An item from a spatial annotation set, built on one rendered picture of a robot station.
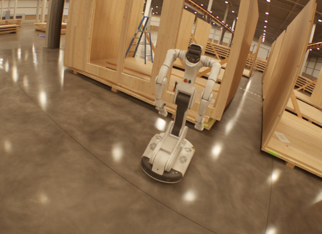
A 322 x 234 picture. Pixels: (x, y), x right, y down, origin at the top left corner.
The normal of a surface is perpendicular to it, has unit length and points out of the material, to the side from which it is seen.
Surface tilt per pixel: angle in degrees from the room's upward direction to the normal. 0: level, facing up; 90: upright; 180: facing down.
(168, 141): 23
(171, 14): 90
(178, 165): 38
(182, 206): 0
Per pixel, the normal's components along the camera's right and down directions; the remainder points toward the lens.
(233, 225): 0.20, -0.88
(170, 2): -0.51, 0.29
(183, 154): -0.10, -0.48
